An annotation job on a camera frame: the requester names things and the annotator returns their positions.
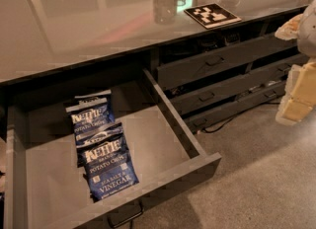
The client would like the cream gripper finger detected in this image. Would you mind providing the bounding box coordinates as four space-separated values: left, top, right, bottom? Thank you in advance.
276 62 316 125
275 14 302 40

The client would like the blue kettle chip bag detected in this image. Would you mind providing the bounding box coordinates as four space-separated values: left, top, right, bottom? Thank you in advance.
75 90 112 106
82 134 139 201
65 98 115 140

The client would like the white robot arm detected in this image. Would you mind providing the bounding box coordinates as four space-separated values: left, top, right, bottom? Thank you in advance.
275 0 316 125

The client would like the grey lower right drawer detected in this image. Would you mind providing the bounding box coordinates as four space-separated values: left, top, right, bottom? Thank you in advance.
185 81 285 132

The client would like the grey middle right drawer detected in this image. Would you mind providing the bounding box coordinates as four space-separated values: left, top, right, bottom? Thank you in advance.
171 53 308 115

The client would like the grey upper right drawer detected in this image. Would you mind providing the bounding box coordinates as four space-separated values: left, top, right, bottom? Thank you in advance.
157 34 296 90

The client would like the open grey top drawer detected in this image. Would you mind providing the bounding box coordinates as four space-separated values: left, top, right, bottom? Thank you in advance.
4 70 221 229

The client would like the black white fiducial marker tile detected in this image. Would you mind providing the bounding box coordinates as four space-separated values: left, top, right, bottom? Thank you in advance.
184 3 241 29

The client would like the black cable on floor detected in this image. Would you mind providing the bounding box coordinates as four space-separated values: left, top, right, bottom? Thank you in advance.
200 100 280 134

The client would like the black drawer pull handle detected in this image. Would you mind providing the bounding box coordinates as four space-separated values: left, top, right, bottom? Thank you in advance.
107 200 144 229

